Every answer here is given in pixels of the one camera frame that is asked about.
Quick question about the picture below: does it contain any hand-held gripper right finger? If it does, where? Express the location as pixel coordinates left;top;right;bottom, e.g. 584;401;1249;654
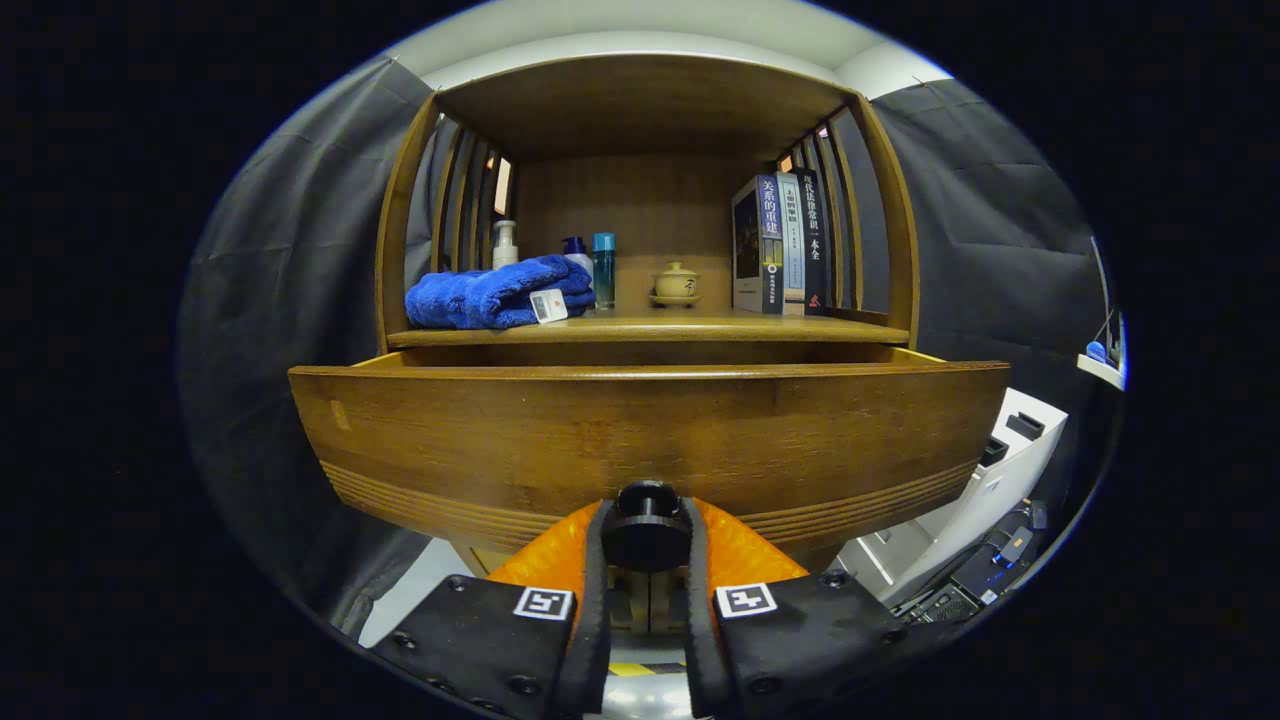
683;497;936;720

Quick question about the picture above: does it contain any teal bottle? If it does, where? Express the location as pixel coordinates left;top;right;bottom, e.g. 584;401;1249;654
592;232;617;311

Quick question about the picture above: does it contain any light grey book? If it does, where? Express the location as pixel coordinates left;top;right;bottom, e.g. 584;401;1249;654
778;172;807;317

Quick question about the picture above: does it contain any wooden drawer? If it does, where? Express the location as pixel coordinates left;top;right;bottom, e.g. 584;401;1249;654
288;345;1011;576

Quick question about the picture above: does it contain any white side cabinet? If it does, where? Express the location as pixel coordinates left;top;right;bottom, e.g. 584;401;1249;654
835;388;1069;606

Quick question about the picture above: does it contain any blue folded towel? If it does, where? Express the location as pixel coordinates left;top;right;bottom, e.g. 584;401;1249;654
405;254;598;331

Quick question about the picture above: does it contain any dark blue book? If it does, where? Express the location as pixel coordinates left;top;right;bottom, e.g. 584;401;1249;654
731;173;786;317

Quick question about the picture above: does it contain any black book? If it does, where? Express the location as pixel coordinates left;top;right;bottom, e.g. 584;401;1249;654
798;167;829;317

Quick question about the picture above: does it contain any wooden countertop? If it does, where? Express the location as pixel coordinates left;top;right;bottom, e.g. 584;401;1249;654
385;305;911;349

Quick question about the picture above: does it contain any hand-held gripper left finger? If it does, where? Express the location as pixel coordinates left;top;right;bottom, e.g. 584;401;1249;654
370;498;613;720

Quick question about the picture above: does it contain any white side shelf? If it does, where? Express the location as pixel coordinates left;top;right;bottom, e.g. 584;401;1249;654
1076;310;1128;391

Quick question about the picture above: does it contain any black drawer knob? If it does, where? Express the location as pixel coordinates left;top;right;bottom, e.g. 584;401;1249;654
600;480;694;573

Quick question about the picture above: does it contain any beige lidded teacup with saucer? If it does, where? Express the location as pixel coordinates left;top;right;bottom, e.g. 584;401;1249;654
649;261;702;309

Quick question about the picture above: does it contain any black electronic device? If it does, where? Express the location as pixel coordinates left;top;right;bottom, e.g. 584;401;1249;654
893;500;1051;621

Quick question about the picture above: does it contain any wooden cabinet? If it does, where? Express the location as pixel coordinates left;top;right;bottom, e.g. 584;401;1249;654
375;52;921;581

